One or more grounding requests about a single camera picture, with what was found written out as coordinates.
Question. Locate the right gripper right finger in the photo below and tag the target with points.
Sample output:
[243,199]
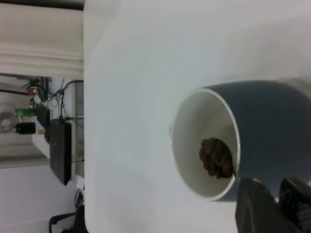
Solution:
[298,201]

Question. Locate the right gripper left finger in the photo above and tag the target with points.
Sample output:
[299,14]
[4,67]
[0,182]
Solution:
[255,211]

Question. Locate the small coffee bean heap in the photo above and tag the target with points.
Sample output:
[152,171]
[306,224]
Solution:
[213,157]

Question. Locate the dark grey ceramic mug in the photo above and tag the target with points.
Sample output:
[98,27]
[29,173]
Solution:
[267,121]

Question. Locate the black office chair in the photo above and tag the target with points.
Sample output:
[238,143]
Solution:
[80,218]

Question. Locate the black flat electronic device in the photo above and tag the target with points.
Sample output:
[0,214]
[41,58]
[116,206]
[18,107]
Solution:
[59,150]

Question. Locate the small black box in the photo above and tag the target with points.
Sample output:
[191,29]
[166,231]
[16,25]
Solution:
[25,128]

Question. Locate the green can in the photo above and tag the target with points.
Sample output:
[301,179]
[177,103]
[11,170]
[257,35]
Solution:
[24,112]

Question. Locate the grey round disc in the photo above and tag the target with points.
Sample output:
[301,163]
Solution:
[5,122]

